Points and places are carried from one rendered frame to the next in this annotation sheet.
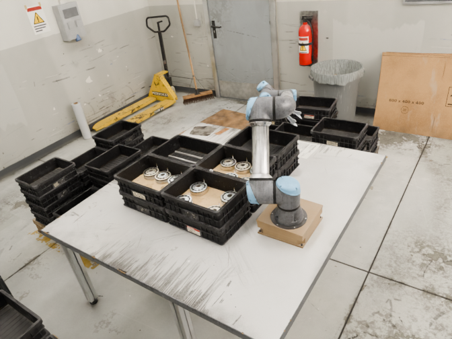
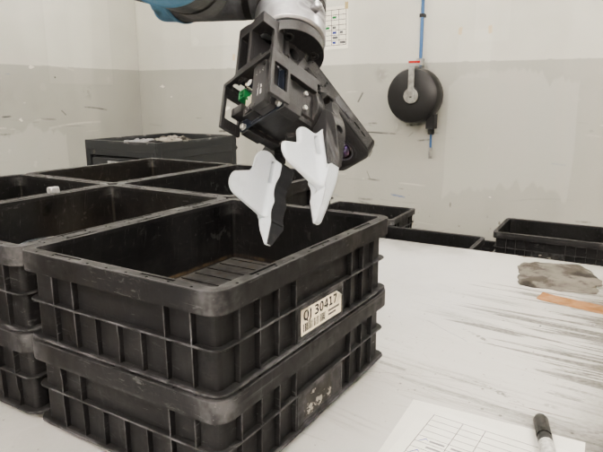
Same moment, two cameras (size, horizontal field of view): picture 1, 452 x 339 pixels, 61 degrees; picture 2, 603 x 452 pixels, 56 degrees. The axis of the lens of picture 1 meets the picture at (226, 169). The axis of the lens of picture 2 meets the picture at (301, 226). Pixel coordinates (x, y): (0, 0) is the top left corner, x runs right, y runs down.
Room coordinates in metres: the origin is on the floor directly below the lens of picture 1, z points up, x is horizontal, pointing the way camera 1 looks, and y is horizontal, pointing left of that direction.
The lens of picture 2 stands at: (2.17, -0.99, 1.10)
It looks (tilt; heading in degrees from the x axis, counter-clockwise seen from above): 13 degrees down; 81
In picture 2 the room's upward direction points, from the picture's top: straight up
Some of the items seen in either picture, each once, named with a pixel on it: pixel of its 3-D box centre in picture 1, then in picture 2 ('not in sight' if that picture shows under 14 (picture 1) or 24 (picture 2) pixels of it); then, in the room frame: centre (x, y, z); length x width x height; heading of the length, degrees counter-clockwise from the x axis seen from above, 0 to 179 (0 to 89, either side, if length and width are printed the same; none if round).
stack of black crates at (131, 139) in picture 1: (122, 150); (547, 284); (3.46, 1.00, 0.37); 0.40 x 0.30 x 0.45; 142
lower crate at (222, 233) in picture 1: (208, 212); not in sight; (1.72, 0.13, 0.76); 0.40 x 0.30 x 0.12; 50
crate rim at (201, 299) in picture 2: (261, 140); (226, 239); (2.18, -0.26, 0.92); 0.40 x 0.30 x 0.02; 50
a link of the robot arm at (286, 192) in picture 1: (286, 192); not in sight; (1.54, -0.28, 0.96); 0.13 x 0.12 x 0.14; 78
